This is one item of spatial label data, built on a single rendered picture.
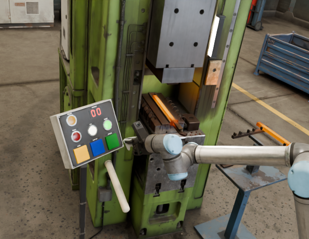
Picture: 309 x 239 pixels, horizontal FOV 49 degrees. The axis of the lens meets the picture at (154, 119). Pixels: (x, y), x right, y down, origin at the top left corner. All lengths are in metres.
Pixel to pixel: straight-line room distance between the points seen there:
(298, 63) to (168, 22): 4.08
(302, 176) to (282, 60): 4.64
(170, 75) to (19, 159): 1.94
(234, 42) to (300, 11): 8.77
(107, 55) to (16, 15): 5.24
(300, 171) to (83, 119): 1.06
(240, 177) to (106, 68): 1.12
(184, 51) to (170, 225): 1.38
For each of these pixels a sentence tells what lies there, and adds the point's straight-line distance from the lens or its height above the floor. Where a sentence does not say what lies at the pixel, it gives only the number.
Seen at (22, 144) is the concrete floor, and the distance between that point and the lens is 3.66.
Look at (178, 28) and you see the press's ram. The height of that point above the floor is 1.59.
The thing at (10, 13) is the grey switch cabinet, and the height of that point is 0.28.
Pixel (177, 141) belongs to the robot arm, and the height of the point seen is 1.24.
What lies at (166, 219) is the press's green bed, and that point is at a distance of 2.68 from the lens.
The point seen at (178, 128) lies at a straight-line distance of 2.08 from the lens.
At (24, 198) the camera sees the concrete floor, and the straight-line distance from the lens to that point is 3.05.
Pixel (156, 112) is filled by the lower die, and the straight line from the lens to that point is 2.26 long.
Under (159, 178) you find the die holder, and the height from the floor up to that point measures 0.60.
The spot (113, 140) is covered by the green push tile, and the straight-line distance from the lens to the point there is 1.89.
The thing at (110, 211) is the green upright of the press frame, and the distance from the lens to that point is 2.69.
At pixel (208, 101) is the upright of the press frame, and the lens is 2.38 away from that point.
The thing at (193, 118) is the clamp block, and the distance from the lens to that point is 2.28.
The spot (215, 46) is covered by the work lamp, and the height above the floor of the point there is 1.46.
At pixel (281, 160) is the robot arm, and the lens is 1.50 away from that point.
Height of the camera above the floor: 2.07
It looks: 30 degrees down
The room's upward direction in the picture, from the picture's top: 8 degrees clockwise
